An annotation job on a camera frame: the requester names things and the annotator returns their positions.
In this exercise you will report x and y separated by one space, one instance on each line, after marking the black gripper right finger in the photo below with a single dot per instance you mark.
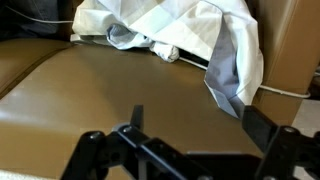
290 150

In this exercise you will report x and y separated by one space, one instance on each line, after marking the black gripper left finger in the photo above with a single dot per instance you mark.
133 150

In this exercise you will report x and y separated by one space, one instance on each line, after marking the white cloth with grey patches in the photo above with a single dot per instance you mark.
200 26

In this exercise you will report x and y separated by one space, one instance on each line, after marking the brown leather sofa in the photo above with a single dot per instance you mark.
100 93

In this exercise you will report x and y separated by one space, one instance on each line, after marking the small crumpled white cloth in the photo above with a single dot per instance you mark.
126 38

